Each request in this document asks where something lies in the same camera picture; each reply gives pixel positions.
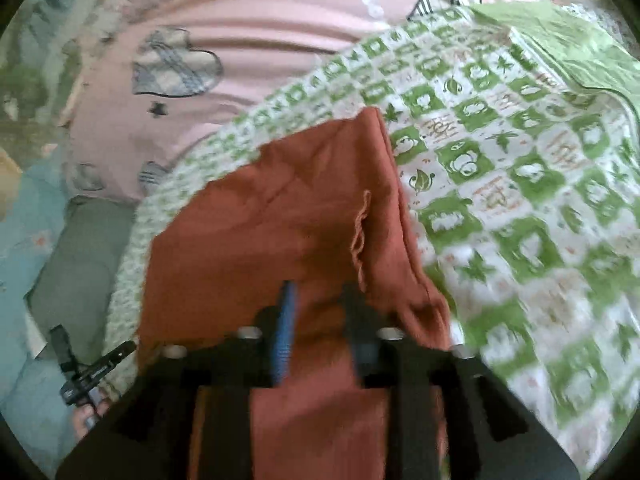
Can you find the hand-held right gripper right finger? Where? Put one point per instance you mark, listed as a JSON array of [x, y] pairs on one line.
[[361, 342]]

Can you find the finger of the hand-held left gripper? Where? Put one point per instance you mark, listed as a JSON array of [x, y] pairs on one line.
[[61, 347], [97, 367]]

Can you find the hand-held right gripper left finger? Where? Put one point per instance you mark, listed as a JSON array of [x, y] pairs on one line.
[[285, 332]]

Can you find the rust orange pants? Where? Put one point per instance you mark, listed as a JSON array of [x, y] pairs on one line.
[[280, 210]]

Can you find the person's left hand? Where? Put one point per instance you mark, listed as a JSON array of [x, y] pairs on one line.
[[90, 416]]

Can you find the grey-green cloth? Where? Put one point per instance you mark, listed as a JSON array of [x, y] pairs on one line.
[[75, 270]]

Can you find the light blue printed sheet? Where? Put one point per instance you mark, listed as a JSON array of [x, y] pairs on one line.
[[25, 270]]

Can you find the green checked printed blanket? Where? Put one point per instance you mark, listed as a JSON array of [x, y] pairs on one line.
[[500, 185]]

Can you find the pink heart-print quilt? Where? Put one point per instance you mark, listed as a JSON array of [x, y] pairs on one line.
[[275, 25]]

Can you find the plain green cloth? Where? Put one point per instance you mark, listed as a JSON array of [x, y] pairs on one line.
[[575, 50]]

